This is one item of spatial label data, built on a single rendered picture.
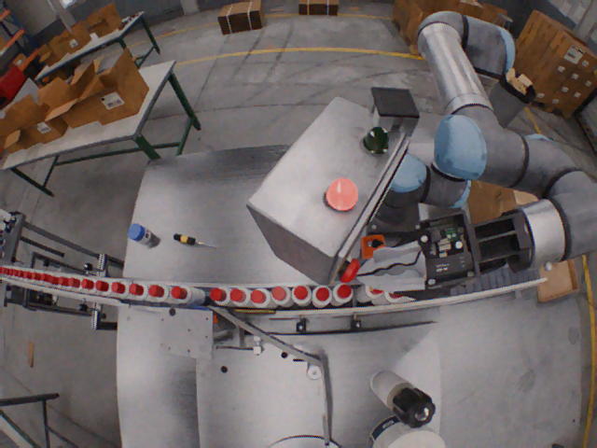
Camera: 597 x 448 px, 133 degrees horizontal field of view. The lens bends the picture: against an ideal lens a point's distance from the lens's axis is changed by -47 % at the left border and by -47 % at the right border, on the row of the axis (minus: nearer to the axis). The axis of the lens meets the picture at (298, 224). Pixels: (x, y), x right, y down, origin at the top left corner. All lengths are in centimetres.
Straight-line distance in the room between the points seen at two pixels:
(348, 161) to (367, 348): 66
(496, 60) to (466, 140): 40
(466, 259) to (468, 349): 78
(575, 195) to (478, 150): 13
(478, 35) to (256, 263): 92
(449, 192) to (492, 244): 47
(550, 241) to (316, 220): 24
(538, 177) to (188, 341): 68
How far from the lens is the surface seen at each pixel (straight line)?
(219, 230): 96
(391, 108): 26
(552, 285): 138
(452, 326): 98
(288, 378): 81
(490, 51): 66
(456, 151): 30
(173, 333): 61
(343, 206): 21
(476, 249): 26
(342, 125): 27
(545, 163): 37
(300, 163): 24
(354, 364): 81
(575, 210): 32
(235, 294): 61
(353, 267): 33
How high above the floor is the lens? 167
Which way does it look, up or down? 68 degrees down
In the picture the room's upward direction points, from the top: 9 degrees counter-clockwise
